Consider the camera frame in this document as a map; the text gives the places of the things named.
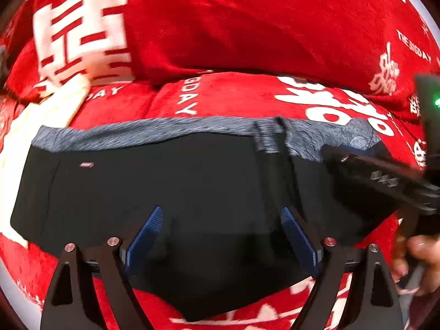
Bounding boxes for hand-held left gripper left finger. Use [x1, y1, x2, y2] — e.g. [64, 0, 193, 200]
[39, 206, 164, 330]

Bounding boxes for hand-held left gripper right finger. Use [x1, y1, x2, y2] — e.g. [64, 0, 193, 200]
[280, 206, 403, 330]

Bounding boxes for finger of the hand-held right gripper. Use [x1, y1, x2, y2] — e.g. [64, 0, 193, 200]
[321, 142, 440, 215]

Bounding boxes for black pants with grey trim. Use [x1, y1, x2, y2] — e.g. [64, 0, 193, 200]
[10, 117, 403, 320]

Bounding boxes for red printed bed blanket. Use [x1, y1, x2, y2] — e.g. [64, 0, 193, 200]
[0, 72, 440, 330]

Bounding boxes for cream cloth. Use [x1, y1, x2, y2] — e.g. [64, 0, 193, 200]
[0, 76, 92, 248]

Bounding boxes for person's right hand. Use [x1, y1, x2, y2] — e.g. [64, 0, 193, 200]
[392, 234, 440, 296]

